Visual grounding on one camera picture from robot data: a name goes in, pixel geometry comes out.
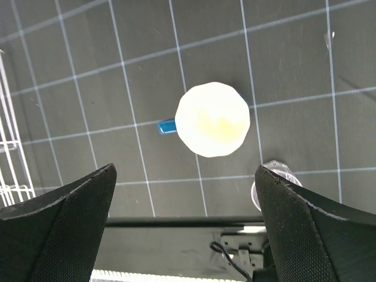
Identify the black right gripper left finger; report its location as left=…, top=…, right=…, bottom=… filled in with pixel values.
left=1, top=163, right=117, bottom=281

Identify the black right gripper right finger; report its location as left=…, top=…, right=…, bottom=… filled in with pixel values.
left=254, top=166, right=375, bottom=281

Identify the clear drinking glass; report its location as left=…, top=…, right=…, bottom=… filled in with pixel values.
left=251, top=160, right=303, bottom=213

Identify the faceted blue mug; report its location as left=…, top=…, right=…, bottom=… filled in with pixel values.
left=157, top=82, right=251, bottom=158

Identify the black grid mat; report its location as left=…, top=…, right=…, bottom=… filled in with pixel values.
left=1, top=1, right=375, bottom=218

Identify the white wire dish rack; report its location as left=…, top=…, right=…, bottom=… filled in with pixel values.
left=1, top=59, right=36, bottom=207

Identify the black cable under table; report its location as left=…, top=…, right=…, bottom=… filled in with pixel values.
left=209, top=241, right=252, bottom=281

